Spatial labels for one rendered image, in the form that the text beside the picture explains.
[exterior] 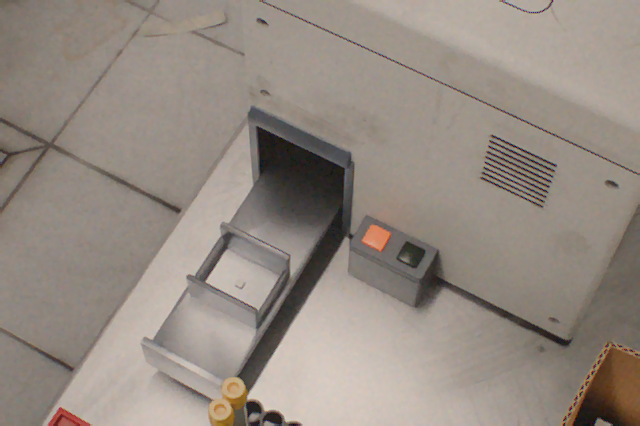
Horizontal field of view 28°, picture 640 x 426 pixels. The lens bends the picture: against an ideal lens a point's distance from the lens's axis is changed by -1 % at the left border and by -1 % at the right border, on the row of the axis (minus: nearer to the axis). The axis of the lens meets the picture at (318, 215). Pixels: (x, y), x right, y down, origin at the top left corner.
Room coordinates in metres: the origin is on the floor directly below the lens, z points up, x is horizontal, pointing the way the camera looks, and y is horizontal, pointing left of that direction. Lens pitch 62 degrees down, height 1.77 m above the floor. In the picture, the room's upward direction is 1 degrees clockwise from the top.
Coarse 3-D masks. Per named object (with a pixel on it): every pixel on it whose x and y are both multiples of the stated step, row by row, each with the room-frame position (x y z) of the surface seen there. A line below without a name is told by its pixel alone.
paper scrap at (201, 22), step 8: (200, 16) 1.31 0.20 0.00; (208, 16) 1.30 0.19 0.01; (216, 16) 1.30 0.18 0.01; (144, 24) 1.29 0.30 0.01; (152, 24) 1.29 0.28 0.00; (160, 24) 1.29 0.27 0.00; (168, 24) 1.29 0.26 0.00; (176, 24) 1.29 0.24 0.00; (184, 24) 1.29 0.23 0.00; (192, 24) 1.29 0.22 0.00; (200, 24) 1.29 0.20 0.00; (208, 24) 1.29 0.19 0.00; (144, 32) 1.27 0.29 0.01; (152, 32) 1.27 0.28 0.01; (160, 32) 1.27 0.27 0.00; (168, 32) 1.27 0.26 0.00; (176, 32) 1.27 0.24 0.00
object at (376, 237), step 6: (372, 228) 0.43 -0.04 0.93; (378, 228) 0.43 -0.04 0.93; (366, 234) 0.43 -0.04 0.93; (372, 234) 0.43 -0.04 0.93; (378, 234) 0.43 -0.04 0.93; (384, 234) 0.43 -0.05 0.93; (366, 240) 0.42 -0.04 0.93; (372, 240) 0.42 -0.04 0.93; (378, 240) 0.42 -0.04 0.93; (384, 240) 0.43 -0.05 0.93; (372, 246) 0.42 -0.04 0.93; (378, 246) 0.42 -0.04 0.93
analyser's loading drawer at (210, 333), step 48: (288, 144) 0.51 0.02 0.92; (288, 192) 0.47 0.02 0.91; (336, 192) 0.47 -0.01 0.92; (240, 240) 0.42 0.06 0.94; (288, 240) 0.43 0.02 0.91; (192, 288) 0.38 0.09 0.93; (240, 288) 0.39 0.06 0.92; (288, 288) 0.39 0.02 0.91; (144, 336) 0.34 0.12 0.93; (192, 336) 0.35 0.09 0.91; (240, 336) 0.35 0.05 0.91; (192, 384) 0.32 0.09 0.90
